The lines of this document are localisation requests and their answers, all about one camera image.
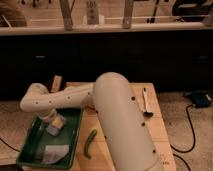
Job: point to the grey cloth in tray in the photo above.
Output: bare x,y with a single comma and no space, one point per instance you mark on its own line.
54,153

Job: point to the black device on floor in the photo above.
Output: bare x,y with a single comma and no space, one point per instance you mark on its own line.
199,99

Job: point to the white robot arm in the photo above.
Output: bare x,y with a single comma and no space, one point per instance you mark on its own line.
126,133

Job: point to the green plastic tray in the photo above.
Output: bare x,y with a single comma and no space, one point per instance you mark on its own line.
37,139

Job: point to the white remote on shelf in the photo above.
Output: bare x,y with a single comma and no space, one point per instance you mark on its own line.
92,12

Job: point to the blue sponge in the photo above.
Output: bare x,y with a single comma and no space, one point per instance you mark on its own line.
53,130

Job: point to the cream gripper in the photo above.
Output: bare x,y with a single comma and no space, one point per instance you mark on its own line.
51,118

